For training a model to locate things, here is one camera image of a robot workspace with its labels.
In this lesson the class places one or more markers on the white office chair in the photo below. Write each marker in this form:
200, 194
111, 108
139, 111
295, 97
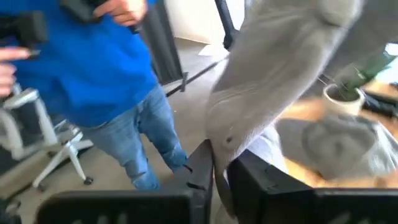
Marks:
46, 124

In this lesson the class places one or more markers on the dark grey room divider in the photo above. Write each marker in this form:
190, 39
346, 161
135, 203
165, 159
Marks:
161, 46

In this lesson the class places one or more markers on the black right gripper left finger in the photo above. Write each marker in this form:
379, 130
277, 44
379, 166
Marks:
124, 207

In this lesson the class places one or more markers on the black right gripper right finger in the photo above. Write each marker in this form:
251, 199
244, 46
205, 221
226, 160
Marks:
311, 207

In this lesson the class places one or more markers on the person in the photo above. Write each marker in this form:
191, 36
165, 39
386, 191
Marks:
87, 68

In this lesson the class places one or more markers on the person's hand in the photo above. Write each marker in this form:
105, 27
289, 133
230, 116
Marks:
124, 12
7, 77

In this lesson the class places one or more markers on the green plant in white pot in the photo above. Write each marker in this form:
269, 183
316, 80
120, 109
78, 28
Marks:
342, 105

